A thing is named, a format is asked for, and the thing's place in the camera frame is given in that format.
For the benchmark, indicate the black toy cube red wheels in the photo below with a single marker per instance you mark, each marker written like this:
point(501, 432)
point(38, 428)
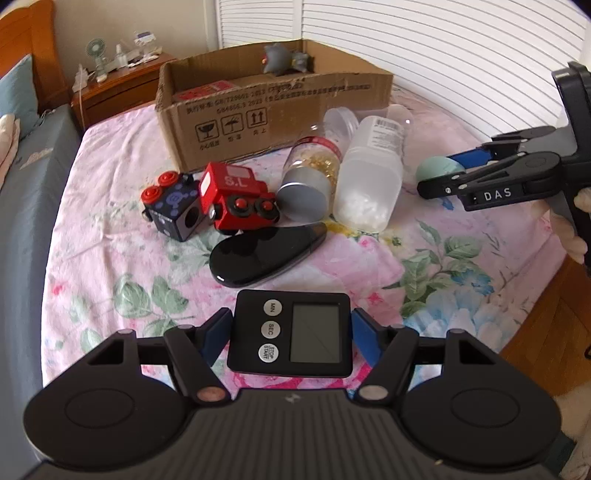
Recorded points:
point(173, 205)

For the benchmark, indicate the wooden nightstand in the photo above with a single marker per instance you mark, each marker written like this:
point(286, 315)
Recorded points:
point(123, 90)

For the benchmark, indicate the white louvered closet doors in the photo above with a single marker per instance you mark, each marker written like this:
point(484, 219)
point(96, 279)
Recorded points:
point(486, 63)

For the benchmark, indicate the blue pillow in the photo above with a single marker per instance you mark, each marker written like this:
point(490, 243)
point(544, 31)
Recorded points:
point(18, 95)

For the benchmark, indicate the black oval glossy case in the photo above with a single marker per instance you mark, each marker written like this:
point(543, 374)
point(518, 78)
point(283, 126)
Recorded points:
point(252, 257)

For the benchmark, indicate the wooden bed headboard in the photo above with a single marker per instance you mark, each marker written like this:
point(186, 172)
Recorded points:
point(30, 31)

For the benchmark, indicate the pink folded quilt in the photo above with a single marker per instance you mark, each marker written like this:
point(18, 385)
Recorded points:
point(9, 140)

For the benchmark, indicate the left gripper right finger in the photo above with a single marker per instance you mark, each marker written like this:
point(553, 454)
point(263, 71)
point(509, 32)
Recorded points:
point(389, 351)

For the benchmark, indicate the mint green round object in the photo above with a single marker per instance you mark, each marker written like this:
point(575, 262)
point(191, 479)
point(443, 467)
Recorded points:
point(437, 166)

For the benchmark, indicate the clear plastic jar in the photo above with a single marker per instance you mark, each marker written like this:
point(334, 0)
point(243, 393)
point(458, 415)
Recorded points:
point(340, 125)

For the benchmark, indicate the white power strip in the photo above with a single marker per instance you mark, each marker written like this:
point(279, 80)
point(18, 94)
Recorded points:
point(80, 79)

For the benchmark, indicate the floral pink bedsheet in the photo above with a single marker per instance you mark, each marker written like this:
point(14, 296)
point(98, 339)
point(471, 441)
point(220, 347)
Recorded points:
point(436, 266)

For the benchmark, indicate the grey plush toy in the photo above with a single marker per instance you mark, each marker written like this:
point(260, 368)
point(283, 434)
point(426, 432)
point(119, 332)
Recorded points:
point(279, 60)

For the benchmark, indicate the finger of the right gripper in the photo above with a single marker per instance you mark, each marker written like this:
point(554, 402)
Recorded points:
point(499, 147)
point(520, 178)

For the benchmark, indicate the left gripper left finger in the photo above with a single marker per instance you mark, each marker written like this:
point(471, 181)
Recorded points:
point(192, 353)

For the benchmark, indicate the white frosted plastic bottle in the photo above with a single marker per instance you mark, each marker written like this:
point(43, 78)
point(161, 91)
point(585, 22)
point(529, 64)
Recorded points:
point(371, 176)

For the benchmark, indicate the brown cardboard box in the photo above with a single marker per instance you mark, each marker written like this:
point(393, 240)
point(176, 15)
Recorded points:
point(265, 112)

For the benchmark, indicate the red toy train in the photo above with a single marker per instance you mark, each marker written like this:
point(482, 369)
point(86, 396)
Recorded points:
point(233, 199)

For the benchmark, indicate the clear spray bottle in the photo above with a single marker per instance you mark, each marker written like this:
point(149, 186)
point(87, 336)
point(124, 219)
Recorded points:
point(120, 57)

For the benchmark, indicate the red card case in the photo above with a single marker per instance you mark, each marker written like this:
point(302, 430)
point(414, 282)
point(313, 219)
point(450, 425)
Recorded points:
point(203, 91)

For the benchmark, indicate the white gadget on stand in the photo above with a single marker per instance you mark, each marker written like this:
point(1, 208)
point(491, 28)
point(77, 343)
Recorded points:
point(146, 46)

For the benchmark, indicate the clear jar gold capsules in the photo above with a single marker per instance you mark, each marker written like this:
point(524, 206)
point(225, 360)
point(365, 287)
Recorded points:
point(309, 178)

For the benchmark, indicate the small green desk fan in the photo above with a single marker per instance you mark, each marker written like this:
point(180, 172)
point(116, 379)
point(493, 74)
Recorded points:
point(95, 49)

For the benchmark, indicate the black digital kitchen timer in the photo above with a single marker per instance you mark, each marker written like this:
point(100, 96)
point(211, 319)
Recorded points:
point(291, 334)

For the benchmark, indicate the blue grey bed sheet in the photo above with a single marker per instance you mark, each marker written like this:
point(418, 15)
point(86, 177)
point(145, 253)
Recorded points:
point(30, 198)

